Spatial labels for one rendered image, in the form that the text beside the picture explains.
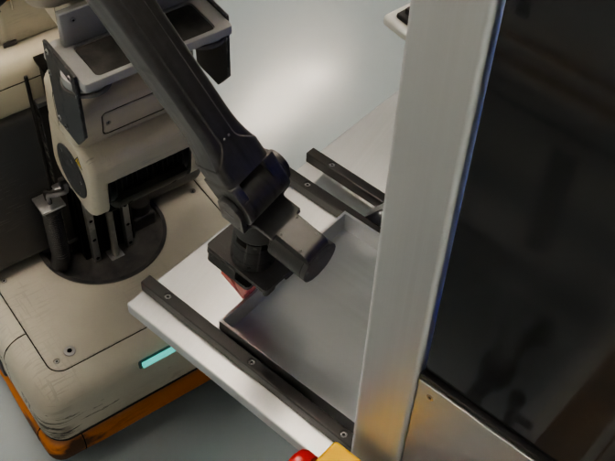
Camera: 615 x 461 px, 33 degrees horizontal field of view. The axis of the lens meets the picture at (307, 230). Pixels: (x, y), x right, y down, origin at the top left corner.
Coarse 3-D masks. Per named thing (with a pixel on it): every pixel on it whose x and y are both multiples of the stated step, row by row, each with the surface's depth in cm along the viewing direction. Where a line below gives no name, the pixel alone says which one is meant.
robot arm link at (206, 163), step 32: (96, 0) 97; (128, 0) 97; (128, 32) 99; (160, 32) 100; (160, 64) 102; (192, 64) 104; (160, 96) 106; (192, 96) 105; (192, 128) 107; (224, 128) 108; (224, 160) 110; (256, 160) 112; (224, 192) 113; (256, 192) 114
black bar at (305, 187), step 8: (296, 176) 153; (296, 184) 153; (304, 184) 152; (312, 184) 152; (304, 192) 153; (312, 192) 151; (320, 192) 151; (328, 192) 151; (312, 200) 152; (320, 200) 151; (328, 200) 150; (336, 200) 150; (328, 208) 151; (336, 208) 149; (344, 208) 149; (336, 216) 150; (360, 216) 148; (368, 224) 147
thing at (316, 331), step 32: (352, 224) 147; (352, 256) 146; (256, 288) 137; (288, 288) 142; (320, 288) 142; (352, 288) 142; (224, 320) 134; (256, 320) 138; (288, 320) 138; (320, 320) 138; (352, 320) 138; (256, 352) 132; (288, 352) 135; (320, 352) 135; (352, 352) 135; (320, 384) 132; (352, 384) 132; (352, 416) 129
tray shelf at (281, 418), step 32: (352, 128) 163; (384, 128) 163; (352, 160) 159; (384, 160) 159; (288, 192) 154; (352, 192) 154; (384, 192) 154; (320, 224) 150; (192, 256) 145; (192, 288) 141; (224, 288) 142; (160, 320) 138; (192, 352) 135; (224, 384) 132; (256, 384) 132; (288, 416) 129; (320, 448) 126
